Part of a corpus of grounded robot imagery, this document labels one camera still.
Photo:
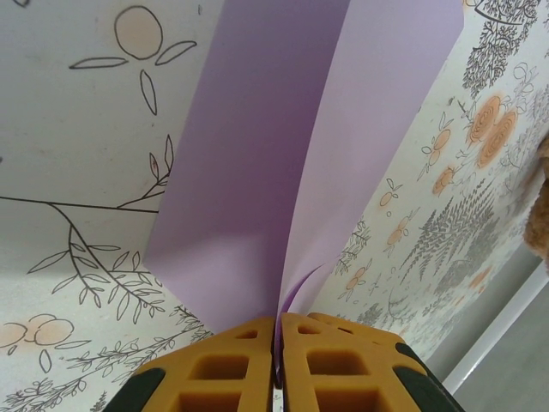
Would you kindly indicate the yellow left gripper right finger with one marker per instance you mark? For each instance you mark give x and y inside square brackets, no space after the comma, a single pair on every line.
[296,386]

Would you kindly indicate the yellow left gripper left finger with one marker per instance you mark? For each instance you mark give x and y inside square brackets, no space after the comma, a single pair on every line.
[257,386]

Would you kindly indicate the purple square paper sheet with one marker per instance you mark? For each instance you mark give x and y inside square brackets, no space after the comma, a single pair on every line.
[257,150]

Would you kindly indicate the brown teddy bear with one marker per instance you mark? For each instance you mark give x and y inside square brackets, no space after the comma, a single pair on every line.
[540,223]

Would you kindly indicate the floral print table mat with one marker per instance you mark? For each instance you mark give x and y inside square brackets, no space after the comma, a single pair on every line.
[64,129]

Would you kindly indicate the aluminium back frame rail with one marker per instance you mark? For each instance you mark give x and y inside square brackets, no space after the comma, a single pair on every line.
[514,335]

